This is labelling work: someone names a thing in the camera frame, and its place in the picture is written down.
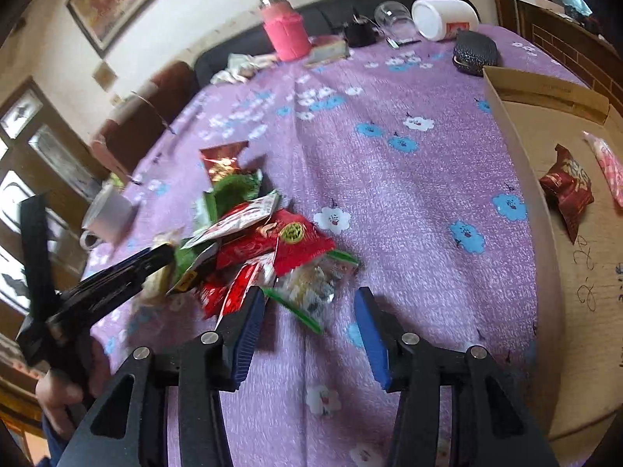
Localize brown chair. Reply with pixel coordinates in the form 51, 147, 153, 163
90, 61, 199, 183

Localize folded notebook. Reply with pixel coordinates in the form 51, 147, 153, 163
304, 38, 350, 68

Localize cardboard tray box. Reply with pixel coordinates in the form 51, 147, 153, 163
484, 67, 622, 466

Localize white plastic jar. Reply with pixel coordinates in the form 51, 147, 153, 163
412, 0, 479, 42

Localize clear green candy wrapper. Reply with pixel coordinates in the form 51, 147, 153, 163
263, 250, 360, 334

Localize purple floral tablecloth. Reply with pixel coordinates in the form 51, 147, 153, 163
82, 21, 585, 467

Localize black glasses case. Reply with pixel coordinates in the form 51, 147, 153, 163
452, 31, 500, 77

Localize small black cup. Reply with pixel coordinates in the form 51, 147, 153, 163
343, 10, 377, 49

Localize black sofa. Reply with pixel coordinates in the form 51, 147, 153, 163
193, 0, 467, 88

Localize person left hand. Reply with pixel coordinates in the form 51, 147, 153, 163
36, 337, 111, 441

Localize pink marshmallow packet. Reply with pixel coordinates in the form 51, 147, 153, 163
583, 132, 623, 208

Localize small green snack packet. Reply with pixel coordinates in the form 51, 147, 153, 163
202, 170, 263, 225

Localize red white jerky sachet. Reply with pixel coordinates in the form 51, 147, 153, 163
196, 252, 276, 323

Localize dark red snack packet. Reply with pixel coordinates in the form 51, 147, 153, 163
539, 144, 595, 244
200, 140, 249, 184

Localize brown wooden cabinet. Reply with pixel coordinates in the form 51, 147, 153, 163
494, 0, 622, 109

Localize yellow biscuit packet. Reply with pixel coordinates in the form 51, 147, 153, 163
136, 228, 183, 307

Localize pink knitted thermos bottle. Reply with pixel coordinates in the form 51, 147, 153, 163
259, 0, 312, 62

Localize red sesame candy packet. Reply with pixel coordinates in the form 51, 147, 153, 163
273, 209, 336, 277

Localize white ceramic mug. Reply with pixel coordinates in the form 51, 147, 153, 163
79, 184, 135, 251

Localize white cloth gloves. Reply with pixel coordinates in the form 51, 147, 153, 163
210, 54, 279, 86

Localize clear glass jar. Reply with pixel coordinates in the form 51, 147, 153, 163
374, 1, 421, 49

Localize large green snack packet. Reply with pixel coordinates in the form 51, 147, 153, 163
167, 241, 218, 294

